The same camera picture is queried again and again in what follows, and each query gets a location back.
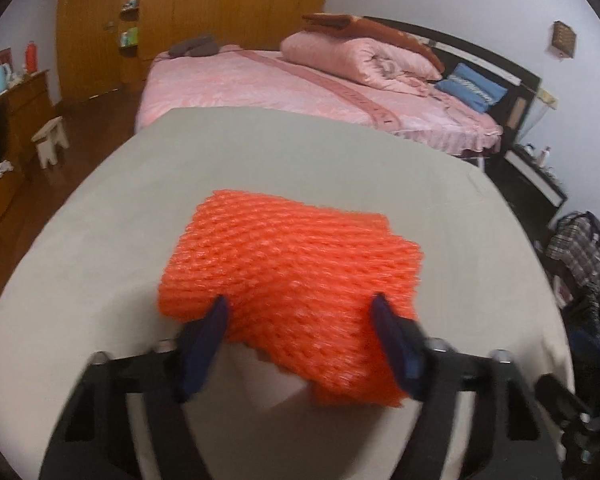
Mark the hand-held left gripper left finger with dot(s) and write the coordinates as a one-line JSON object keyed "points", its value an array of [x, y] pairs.
{"points": [[202, 345]]}

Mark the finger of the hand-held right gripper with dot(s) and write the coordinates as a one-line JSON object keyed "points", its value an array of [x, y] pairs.
{"points": [[560, 397]]}

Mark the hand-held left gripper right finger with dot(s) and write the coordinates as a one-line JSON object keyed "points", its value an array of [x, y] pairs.
{"points": [[395, 345]]}

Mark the orange foam net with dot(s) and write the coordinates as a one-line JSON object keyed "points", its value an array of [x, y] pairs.
{"points": [[290, 270]]}

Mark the plaid bag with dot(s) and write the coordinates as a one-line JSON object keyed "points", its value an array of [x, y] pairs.
{"points": [[580, 255]]}

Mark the dark nightstand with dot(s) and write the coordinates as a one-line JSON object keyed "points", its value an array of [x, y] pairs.
{"points": [[525, 190]]}

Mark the white bottle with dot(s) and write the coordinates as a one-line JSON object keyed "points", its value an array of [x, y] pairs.
{"points": [[545, 156]]}

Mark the small white stool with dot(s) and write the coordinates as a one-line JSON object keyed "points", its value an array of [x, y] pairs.
{"points": [[50, 137]]}

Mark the bed with pink sheet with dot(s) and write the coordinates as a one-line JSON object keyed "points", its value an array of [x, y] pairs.
{"points": [[220, 80]]}

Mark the white rag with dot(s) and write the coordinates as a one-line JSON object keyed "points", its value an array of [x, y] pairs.
{"points": [[1, 170]]}

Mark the blue pillow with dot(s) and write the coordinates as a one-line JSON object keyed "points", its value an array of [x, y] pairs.
{"points": [[472, 85]]}

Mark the dark bed headboard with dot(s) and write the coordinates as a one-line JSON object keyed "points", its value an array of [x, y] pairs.
{"points": [[510, 77]]}

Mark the folded pink quilt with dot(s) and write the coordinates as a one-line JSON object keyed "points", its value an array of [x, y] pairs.
{"points": [[350, 55]]}

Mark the wooden dresser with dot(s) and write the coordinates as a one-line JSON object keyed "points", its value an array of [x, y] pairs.
{"points": [[25, 110]]}

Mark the dark folded clothes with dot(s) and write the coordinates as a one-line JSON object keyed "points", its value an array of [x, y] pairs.
{"points": [[195, 46]]}

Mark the red-brown pillow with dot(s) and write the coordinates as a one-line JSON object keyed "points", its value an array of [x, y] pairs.
{"points": [[380, 30]]}

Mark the red thermos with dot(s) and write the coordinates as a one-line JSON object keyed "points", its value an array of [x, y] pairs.
{"points": [[30, 58]]}

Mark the wooden wardrobe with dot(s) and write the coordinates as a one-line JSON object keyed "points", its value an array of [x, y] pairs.
{"points": [[195, 5]]}

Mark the wall socket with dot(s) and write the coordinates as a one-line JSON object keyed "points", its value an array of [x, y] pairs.
{"points": [[548, 98]]}

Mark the brown wall lamp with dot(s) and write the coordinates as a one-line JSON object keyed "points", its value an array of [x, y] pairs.
{"points": [[565, 37]]}

